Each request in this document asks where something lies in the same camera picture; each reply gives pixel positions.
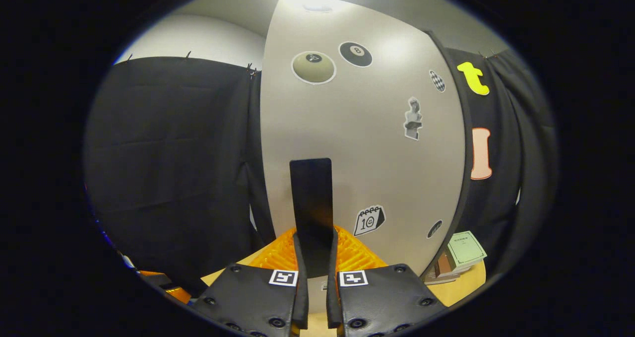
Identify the brown book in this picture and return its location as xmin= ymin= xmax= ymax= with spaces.
xmin=436 ymin=250 xmax=458 ymax=279
xmin=424 ymin=270 xmax=461 ymax=286

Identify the grey cabinet door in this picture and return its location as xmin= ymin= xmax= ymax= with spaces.
xmin=259 ymin=0 xmax=467 ymax=315

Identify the black backdrop cloth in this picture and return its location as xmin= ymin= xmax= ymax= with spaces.
xmin=83 ymin=47 xmax=559 ymax=298

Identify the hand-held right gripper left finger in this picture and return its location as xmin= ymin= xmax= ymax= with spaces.
xmin=191 ymin=227 xmax=310 ymax=337

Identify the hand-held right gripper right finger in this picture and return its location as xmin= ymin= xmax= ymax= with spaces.
xmin=326 ymin=225 xmax=447 ymax=337

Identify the pale green book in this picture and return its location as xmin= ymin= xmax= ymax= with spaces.
xmin=446 ymin=231 xmax=488 ymax=273

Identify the black cabinet door handle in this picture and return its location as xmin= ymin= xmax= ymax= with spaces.
xmin=289 ymin=158 xmax=334 ymax=279

